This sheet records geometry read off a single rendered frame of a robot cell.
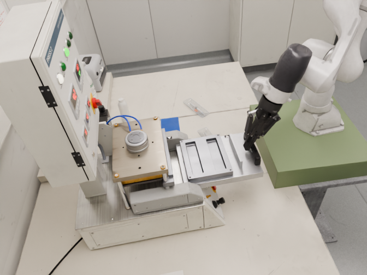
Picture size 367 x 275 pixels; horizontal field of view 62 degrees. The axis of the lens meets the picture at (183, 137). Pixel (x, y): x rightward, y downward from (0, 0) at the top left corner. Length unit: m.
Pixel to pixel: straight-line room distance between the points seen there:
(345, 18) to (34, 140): 0.96
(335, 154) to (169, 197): 0.75
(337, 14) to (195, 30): 2.53
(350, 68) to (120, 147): 0.87
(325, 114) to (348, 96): 1.84
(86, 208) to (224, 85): 1.15
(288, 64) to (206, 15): 2.54
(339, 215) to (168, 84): 1.42
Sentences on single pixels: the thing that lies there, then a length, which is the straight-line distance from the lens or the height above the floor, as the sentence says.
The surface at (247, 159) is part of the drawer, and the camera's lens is 1.20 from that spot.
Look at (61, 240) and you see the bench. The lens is 1.39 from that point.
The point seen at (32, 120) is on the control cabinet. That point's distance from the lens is 0.83.
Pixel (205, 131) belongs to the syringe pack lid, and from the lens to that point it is 1.59.
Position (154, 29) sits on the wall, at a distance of 3.48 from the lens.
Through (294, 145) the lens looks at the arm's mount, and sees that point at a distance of 1.43.
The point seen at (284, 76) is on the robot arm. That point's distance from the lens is 1.00.
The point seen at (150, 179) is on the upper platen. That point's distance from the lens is 1.07.
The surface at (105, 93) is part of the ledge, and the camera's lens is 1.95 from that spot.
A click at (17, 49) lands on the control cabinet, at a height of 1.57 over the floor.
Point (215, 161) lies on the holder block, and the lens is 1.17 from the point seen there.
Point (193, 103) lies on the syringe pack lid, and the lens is 1.77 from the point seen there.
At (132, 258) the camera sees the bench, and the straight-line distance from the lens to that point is 1.26.
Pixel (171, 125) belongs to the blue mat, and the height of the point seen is 0.75.
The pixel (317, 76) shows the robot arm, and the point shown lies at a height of 1.30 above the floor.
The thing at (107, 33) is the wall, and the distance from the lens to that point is 3.51.
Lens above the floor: 1.86
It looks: 44 degrees down
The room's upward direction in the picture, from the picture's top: 7 degrees counter-clockwise
